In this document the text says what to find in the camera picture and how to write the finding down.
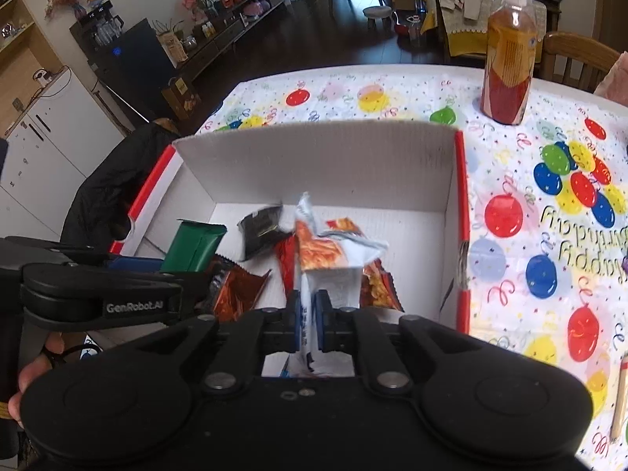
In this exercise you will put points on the white noodle snack packet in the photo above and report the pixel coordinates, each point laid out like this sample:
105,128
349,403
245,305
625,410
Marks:
344,290

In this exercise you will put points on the balloon birthday tablecloth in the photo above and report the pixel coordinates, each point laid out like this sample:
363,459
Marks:
547,202

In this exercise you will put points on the tv cabinet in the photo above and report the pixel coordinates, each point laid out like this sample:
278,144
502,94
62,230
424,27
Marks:
217,36

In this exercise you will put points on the wooden chair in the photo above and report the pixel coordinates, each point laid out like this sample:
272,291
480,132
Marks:
575,60

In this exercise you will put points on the orange juice bottle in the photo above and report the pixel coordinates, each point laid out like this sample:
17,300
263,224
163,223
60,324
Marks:
512,37

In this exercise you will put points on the red fried snack bag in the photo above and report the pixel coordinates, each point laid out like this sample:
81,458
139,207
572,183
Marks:
340,244

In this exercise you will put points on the green snack packet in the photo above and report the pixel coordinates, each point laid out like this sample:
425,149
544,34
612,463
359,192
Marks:
193,247

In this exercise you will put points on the brown foil snack packet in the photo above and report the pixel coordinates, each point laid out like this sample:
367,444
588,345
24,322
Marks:
232,289

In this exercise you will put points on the white cabinet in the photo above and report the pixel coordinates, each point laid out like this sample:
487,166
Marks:
61,139

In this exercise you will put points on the black snack packet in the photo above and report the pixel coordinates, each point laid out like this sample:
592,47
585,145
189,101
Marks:
261,230

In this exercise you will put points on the cream stick snack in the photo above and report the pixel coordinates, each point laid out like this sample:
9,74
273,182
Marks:
621,401

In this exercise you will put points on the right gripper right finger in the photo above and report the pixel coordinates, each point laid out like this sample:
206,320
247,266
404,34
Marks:
359,333

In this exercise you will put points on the red white cardboard box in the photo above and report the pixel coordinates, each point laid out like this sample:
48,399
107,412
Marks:
401,182

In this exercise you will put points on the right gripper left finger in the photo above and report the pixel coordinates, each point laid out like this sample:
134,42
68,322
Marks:
242,346

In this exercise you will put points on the person's left hand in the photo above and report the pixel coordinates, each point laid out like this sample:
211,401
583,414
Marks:
40,365

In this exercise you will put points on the black jacket on chair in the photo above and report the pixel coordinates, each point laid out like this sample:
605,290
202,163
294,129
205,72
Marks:
98,215

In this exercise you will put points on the small round stool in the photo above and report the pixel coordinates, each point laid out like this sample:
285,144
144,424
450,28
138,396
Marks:
377,12

